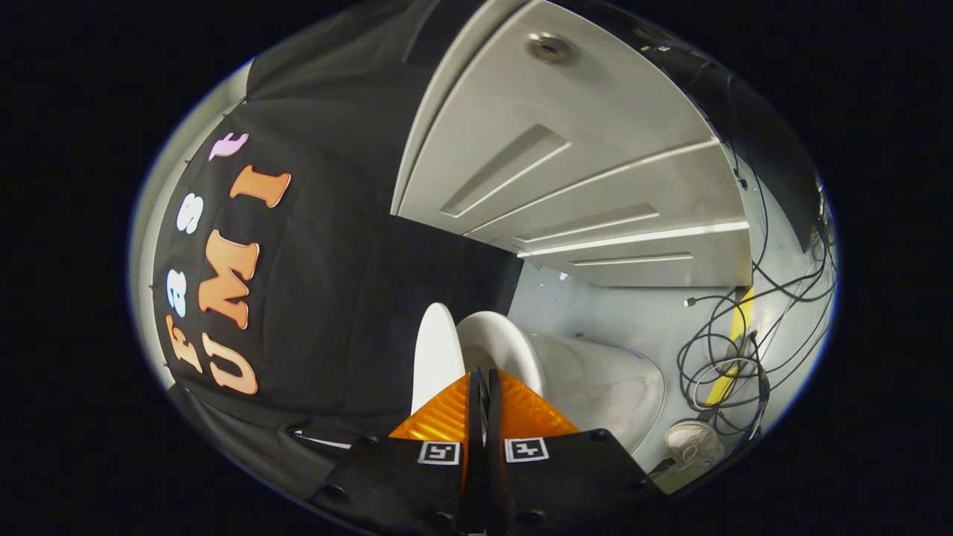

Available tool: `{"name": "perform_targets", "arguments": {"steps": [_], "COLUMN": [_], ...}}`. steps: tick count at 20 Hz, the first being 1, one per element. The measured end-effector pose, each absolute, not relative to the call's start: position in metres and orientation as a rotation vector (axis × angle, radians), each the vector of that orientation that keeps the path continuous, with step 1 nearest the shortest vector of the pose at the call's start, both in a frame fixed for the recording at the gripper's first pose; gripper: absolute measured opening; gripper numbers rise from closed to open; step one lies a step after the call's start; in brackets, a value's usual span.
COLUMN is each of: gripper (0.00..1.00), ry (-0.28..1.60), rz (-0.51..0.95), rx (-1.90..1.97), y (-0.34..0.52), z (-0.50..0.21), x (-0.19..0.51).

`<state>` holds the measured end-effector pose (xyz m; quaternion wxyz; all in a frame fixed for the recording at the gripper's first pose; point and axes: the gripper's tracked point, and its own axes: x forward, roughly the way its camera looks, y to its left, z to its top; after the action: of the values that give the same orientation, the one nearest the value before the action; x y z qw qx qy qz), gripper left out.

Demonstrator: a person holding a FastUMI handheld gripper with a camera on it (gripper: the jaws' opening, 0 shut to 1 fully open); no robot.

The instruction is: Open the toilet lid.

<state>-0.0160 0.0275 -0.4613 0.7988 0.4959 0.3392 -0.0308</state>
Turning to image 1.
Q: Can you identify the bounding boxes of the white round device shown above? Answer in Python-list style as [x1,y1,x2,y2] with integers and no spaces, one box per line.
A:
[664,420,725,479]

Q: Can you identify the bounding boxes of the black backdrop cloth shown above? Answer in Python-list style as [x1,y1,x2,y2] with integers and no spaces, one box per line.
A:
[151,0,823,514]

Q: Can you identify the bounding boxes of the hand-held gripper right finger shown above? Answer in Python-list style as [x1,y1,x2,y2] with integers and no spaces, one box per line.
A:
[487,368,665,536]

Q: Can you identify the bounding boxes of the tangled black cables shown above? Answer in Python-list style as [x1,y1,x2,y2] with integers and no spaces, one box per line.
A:
[675,134,840,441]

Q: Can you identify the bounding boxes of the yellow floor tape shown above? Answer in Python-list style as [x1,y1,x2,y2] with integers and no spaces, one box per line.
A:
[704,286,755,407]

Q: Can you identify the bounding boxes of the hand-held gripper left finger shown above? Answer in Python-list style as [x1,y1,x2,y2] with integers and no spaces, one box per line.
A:
[313,368,486,536]

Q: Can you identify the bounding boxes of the white drawer cabinet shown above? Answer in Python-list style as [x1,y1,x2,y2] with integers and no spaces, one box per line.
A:
[390,0,753,288]

